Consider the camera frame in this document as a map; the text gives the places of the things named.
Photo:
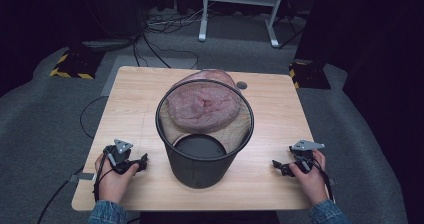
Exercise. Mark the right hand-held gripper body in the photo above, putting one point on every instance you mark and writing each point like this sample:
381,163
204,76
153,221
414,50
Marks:
305,155

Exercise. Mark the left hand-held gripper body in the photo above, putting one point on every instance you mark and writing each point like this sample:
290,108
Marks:
119,154

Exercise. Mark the black mesh trash bin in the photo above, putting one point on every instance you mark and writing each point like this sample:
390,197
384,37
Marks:
200,164

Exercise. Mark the person's right hand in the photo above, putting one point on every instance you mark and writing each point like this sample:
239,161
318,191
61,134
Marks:
311,184

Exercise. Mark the person's left hand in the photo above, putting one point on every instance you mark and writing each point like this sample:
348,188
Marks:
113,184

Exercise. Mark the yellow black striped base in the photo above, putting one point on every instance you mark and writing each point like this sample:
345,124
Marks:
308,75
76,65

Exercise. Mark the grey round table grommet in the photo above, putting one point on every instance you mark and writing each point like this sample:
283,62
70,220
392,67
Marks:
242,85

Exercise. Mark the grey bracket at table edge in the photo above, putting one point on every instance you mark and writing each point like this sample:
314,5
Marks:
81,177

